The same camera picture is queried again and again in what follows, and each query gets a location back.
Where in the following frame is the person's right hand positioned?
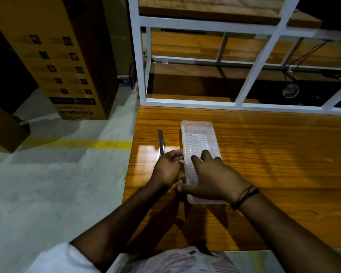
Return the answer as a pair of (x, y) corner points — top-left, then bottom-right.
(177, 150), (252, 204)

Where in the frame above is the person's left hand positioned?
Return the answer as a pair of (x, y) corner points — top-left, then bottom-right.
(149, 150), (186, 188)

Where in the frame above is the clear plastic tray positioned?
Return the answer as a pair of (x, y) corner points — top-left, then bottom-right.
(181, 120), (227, 205)

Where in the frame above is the person's left forearm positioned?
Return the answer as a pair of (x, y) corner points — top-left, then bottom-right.
(70, 179), (178, 272)

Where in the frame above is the person's right forearm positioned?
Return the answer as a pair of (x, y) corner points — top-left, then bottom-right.
(238, 190), (341, 273)

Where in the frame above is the black thread wristband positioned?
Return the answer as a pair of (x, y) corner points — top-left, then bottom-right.
(231, 185), (260, 211)

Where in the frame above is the white patterned shirt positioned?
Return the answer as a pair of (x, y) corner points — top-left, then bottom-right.
(26, 242), (242, 273)

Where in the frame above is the round silver object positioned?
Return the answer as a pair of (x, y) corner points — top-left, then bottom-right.
(282, 83), (300, 99)

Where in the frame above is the wooden shelf board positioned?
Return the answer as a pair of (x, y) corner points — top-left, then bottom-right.
(138, 0), (323, 29)

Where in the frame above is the tall printed cardboard box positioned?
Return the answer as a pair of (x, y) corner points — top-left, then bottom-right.
(0, 0), (119, 120)

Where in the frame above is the plain brown cardboard box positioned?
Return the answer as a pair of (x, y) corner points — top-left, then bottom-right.
(0, 96), (31, 153)

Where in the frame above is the white metal frame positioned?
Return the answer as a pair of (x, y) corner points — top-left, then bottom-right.
(128, 0), (341, 115)

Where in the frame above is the black cable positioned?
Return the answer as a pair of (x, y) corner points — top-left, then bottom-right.
(128, 61), (136, 89)
(283, 40), (331, 83)

